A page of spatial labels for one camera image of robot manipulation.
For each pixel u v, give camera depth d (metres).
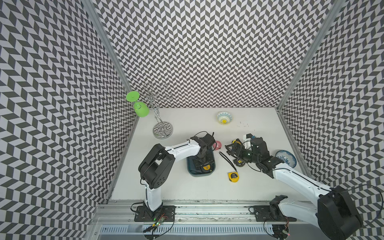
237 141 0.96
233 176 0.83
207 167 0.84
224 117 1.12
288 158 0.89
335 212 0.40
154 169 0.47
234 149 0.74
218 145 0.97
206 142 0.74
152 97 0.83
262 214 0.73
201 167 0.84
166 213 0.71
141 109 0.90
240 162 0.87
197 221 0.72
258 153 0.63
